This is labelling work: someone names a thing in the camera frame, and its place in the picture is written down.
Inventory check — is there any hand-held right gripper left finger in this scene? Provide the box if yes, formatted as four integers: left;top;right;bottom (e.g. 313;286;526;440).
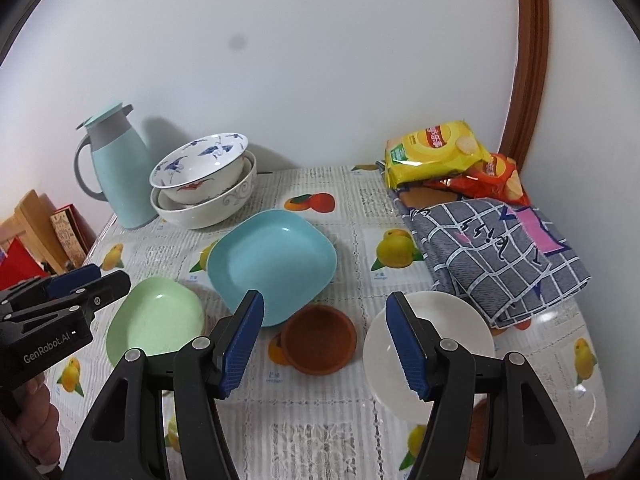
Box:
60;289;265;480

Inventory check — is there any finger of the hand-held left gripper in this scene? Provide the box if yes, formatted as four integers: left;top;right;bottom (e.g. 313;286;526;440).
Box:
0;264;102;311
0;269;132;328

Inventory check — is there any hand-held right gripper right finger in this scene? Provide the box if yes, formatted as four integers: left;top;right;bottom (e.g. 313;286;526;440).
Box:
385;291;586;480

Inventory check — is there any light green plate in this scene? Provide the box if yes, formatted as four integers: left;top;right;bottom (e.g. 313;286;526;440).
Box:
106;276;207;368

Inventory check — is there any small brown bowl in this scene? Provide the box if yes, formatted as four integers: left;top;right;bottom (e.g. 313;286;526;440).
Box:
280;304;357;376

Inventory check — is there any light blue square plate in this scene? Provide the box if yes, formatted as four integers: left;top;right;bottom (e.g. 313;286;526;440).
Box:
206;209;337;328

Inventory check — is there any person's left hand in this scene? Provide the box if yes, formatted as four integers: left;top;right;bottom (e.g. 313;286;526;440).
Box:
14;374;62;466

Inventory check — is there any brown patterned box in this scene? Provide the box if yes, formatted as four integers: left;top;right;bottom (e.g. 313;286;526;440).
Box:
49;204;98;268

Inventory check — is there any red object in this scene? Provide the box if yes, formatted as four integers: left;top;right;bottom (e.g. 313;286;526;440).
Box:
0;237;51;291

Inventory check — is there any fruit print tablecloth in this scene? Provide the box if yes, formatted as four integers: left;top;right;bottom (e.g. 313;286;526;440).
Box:
45;162;611;480

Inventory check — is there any light blue thermos jug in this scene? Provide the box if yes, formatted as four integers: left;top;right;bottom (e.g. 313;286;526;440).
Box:
74;102;160;230

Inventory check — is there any grey checkered cloth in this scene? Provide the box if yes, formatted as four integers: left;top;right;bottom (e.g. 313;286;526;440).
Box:
392;187;592;330

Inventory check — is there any large grey swirl bowl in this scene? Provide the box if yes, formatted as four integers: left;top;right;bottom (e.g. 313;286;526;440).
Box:
150;160;258;231

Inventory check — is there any brown packet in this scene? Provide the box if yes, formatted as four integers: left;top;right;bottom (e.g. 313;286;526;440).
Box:
400;184;453;209

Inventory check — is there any blue patterned porcelain bowl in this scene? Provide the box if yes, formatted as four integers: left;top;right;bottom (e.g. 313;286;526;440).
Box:
149;132;249;206

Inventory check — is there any red chip bag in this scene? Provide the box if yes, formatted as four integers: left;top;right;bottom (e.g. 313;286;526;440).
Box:
425;152;531;207

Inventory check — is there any yellow chip bag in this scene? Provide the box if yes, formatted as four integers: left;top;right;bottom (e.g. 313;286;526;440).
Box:
384;120;493;191

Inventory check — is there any brown wooden door frame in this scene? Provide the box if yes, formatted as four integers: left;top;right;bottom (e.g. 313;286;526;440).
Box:
500;0;551;176

